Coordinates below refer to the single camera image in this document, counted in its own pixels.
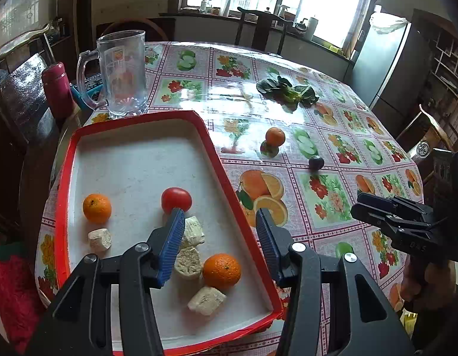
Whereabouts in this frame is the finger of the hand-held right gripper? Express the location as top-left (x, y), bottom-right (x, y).
top-left (357, 192), bottom-right (436, 216)
top-left (351, 202), bottom-right (437, 237)

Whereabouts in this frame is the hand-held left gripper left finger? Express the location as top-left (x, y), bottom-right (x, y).
top-left (26, 208), bottom-right (186, 356)

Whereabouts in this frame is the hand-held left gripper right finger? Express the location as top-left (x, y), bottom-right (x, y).
top-left (256, 208), bottom-right (415, 356)

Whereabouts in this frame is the beige corn cob piece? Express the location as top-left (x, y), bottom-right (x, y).
top-left (88, 228), bottom-right (112, 253)
top-left (174, 247), bottom-right (204, 280)
top-left (187, 286), bottom-right (227, 317)
top-left (180, 216), bottom-right (206, 249)

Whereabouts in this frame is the large red tomato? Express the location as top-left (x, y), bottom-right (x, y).
top-left (161, 187), bottom-right (193, 214)

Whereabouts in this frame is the orange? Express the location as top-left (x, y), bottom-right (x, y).
top-left (83, 193), bottom-right (112, 224)
top-left (265, 127), bottom-right (286, 147)
top-left (203, 254), bottom-right (242, 292)

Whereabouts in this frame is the red rimmed white tray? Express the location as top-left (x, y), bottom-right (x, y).
top-left (54, 110), bottom-right (284, 355)

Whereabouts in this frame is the person's right hand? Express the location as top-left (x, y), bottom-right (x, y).
top-left (401, 258), bottom-right (457, 314)

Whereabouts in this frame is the green lime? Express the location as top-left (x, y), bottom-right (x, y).
top-left (335, 242), bottom-right (355, 259)

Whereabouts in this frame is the wooden armchair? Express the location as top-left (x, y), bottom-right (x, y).
top-left (396, 104), bottom-right (456, 164)

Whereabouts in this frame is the floral fruit print tablecloth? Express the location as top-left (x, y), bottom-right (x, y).
top-left (35, 41), bottom-right (424, 356)

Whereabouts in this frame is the grey refrigerator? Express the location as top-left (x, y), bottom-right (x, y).
top-left (349, 5), bottom-right (432, 119)

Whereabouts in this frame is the green leafy vegetable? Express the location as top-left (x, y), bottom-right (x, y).
top-left (256, 76), bottom-right (320, 106)

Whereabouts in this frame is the red quilted cloth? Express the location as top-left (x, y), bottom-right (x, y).
top-left (0, 243), bottom-right (47, 344)

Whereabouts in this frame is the clear glass mug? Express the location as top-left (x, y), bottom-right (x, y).
top-left (76, 30), bottom-right (149, 120)

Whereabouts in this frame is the blue box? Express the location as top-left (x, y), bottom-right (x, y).
top-left (70, 74), bottom-right (103, 110)

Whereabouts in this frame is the white plastic bag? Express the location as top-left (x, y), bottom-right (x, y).
top-left (369, 11), bottom-right (409, 32)

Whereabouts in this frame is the dark red thermos bottle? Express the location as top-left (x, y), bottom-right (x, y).
top-left (41, 62), bottom-right (77, 119)

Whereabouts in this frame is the metal kettle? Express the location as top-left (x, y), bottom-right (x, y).
top-left (295, 15), bottom-right (319, 42)

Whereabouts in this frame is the wooden chair with dark backrest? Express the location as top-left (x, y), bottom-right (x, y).
top-left (0, 24), bottom-right (64, 145)

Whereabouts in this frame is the wooden wall shelf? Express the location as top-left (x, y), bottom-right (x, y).
top-left (412, 9), bottom-right (458, 145)

